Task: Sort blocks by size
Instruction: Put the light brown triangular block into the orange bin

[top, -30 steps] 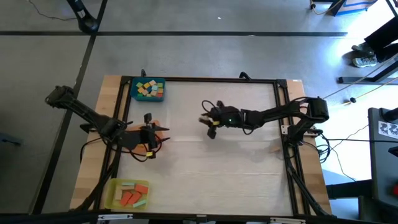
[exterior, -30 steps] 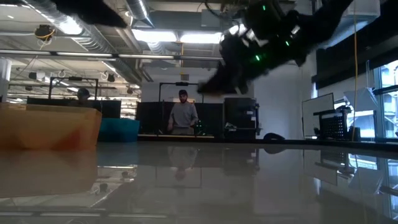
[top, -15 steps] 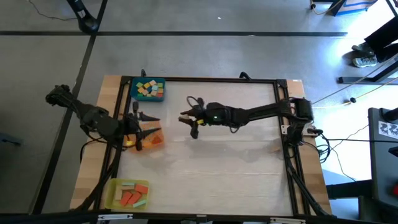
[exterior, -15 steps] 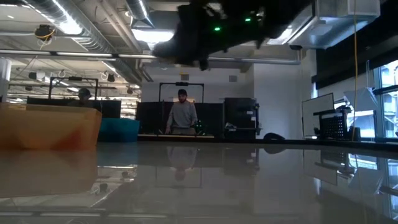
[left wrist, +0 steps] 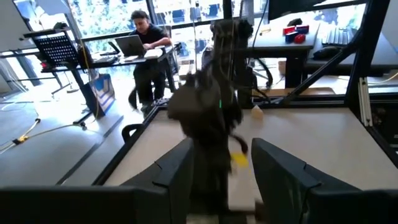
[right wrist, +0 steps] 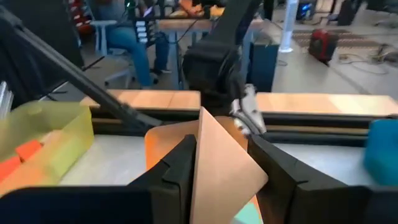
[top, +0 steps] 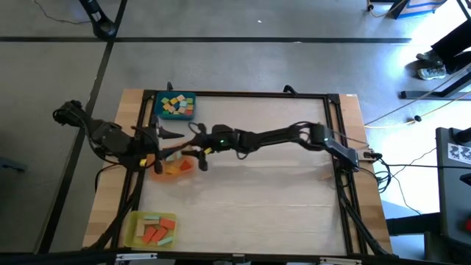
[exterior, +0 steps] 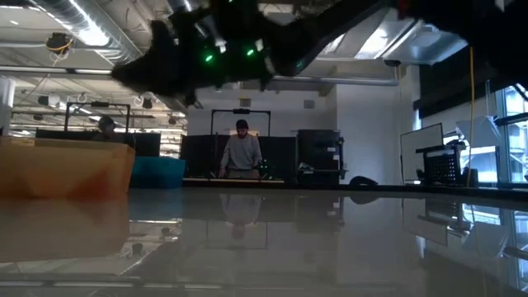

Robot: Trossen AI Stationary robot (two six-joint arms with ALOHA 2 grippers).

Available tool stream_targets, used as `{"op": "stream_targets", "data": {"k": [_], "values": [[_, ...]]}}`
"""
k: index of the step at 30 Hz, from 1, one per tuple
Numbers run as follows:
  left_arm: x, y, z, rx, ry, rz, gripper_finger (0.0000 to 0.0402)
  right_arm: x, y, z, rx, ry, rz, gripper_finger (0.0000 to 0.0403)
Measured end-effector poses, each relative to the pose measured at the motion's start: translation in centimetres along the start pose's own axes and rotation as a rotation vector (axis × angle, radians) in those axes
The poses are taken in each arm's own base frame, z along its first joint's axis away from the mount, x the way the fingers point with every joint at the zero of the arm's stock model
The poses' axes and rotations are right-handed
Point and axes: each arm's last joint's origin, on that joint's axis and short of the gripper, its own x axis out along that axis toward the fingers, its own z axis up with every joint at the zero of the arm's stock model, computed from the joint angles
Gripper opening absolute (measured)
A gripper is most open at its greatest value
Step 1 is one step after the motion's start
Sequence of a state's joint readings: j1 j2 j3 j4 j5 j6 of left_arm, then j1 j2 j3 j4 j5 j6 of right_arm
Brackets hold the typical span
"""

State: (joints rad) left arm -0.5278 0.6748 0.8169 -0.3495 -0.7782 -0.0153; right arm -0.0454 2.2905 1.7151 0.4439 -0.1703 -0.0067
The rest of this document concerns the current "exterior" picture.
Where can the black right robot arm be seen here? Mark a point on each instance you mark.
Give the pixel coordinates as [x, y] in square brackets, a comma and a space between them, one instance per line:
[371, 24]

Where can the black partition screen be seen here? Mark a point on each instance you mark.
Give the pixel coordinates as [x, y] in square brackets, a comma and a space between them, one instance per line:
[198, 156]
[146, 144]

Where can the person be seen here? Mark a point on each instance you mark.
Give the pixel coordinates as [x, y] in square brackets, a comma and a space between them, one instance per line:
[106, 130]
[241, 152]

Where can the blue plastic bin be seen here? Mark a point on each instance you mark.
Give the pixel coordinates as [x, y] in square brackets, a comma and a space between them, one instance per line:
[158, 173]

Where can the orange plastic bin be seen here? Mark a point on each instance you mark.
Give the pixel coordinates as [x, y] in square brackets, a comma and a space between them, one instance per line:
[62, 169]

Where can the wooden desk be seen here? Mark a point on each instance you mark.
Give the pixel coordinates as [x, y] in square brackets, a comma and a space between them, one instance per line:
[272, 180]

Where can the black cabinet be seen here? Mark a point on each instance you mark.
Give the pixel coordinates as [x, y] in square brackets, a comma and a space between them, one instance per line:
[319, 148]

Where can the grey ceiling pipe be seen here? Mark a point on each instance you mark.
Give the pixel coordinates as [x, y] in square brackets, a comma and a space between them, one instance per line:
[350, 80]

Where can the whiteboard on stand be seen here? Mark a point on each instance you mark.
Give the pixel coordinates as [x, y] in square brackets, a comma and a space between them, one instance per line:
[420, 144]

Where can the black perforated panel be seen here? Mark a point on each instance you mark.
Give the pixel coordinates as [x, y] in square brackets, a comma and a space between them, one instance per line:
[443, 165]

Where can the white reflector panel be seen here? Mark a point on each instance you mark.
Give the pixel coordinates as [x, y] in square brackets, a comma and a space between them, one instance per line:
[478, 130]

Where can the black gantry frame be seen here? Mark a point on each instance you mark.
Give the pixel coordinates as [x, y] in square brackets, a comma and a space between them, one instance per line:
[241, 111]
[99, 104]

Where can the silver spiral duct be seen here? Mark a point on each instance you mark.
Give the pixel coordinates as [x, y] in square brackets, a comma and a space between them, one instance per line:
[103, 29]

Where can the black table frame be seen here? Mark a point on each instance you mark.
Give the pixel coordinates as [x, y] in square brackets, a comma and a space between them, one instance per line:
[309, 187]

